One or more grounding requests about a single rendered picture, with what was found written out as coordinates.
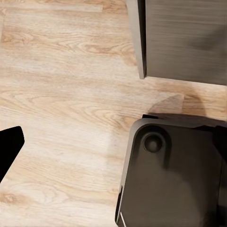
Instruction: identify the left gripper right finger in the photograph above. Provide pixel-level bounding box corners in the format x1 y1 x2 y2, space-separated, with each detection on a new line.
212 126 227 164

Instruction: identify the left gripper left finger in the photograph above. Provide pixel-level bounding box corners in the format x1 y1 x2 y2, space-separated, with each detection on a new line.
0 126 25 183

